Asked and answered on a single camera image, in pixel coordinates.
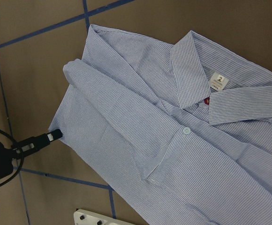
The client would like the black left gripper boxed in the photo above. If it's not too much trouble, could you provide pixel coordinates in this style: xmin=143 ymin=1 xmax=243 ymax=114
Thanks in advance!
xmin=0 ymin=129 xmax=63 ymax=179

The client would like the light blue striped shirt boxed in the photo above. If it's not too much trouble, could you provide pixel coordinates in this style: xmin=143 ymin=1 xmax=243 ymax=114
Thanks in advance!
xmin=50 ymin=24 xmax=272 ymax=225

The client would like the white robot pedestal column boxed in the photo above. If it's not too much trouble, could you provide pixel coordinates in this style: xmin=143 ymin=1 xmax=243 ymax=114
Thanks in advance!
xmin=73 ymin=207 xmax=122 ymax=225

